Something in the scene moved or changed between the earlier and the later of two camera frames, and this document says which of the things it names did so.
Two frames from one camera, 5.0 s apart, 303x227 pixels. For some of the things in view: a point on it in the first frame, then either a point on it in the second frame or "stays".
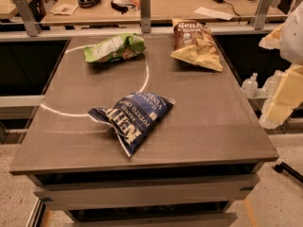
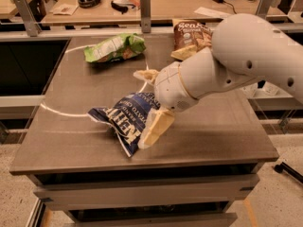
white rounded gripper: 293,35 → 170,87
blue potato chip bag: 133,116 stays
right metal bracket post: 260,14 stays
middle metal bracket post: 145,12 stays
